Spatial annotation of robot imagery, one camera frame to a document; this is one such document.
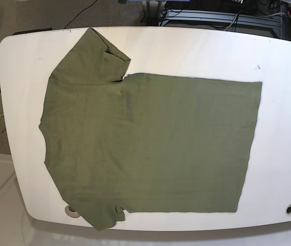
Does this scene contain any left table cable grommet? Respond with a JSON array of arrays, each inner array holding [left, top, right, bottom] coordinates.
[[65, 206, 80, 218]]

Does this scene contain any black bar behind table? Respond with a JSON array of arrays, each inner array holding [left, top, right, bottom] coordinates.
[[12, 28, 53, 35]]

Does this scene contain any olive green T-shirt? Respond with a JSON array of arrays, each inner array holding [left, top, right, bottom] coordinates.
[[39, 29, 262, 230]]

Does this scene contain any aluminium frame rail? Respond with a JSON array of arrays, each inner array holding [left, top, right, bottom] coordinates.
[[159, 9, 287, 40]]

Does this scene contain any grey metal table leg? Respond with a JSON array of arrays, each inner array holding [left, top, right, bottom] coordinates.
[[141, 1, 166, 26]]

